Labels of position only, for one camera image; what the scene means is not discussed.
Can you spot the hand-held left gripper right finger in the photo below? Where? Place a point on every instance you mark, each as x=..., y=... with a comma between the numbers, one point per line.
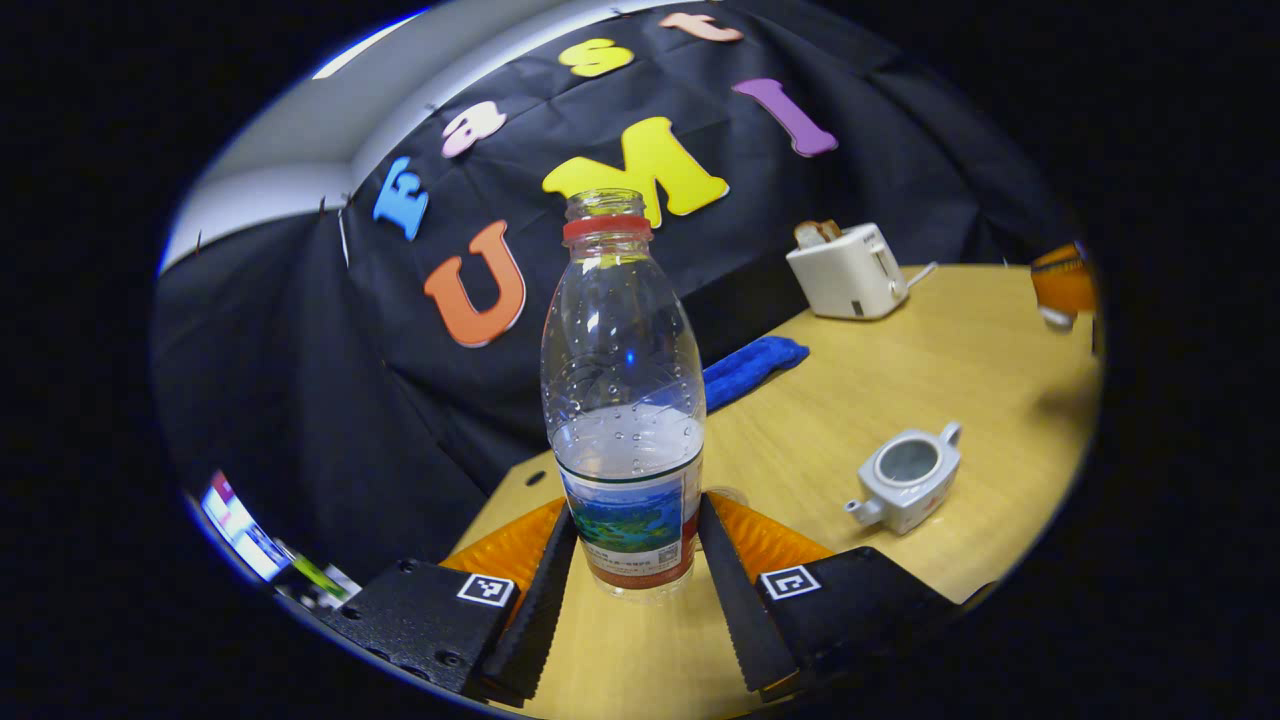
x=740, y=600

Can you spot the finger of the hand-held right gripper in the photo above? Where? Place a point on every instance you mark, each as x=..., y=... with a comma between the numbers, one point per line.
x=1065, y=280

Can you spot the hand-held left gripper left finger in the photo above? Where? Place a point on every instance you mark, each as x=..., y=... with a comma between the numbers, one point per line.
x=540, y=600

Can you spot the white ceramic teacup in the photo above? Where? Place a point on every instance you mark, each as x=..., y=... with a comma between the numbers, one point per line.
x=905, y=480

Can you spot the clear plastic water bottle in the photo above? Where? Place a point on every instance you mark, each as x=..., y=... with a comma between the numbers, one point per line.
x=620, y=350

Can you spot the white side table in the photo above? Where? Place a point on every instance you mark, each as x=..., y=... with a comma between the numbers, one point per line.
x=340, y=590

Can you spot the white toaster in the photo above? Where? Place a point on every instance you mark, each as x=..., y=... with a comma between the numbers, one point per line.
x=845, y=275

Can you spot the blue towel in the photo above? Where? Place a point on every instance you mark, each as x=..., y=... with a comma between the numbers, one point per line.
x=750, y=368

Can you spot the toast slice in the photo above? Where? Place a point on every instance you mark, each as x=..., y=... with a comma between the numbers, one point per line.
x=815, y=233

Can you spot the computer monitor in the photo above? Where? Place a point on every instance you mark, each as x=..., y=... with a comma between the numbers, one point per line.
x=245, y=525

